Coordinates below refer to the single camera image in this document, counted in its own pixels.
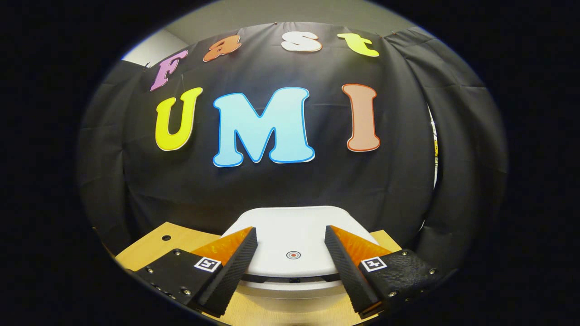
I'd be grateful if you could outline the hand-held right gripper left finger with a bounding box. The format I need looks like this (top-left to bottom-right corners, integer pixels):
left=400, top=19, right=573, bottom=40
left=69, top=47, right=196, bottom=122
left=131, top=226, right=258, bottom=318

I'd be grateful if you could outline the white desktop garbage bin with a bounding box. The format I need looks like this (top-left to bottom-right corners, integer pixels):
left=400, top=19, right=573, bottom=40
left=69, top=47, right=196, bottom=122
left=220, top=206, right=381, bottom=313

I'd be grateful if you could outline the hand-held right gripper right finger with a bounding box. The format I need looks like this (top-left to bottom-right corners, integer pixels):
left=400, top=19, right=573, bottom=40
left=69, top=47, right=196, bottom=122
left=324, top=225, right=443, bottom=320

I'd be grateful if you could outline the wooden desktop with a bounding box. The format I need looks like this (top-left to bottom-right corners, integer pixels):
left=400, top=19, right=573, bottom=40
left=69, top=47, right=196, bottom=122
left=115, top=221, right=402, bottom=326

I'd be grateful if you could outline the black backdrop cloth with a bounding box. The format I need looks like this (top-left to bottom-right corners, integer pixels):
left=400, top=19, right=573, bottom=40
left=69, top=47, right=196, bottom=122
left=77, top=22, right=509, bottom=281

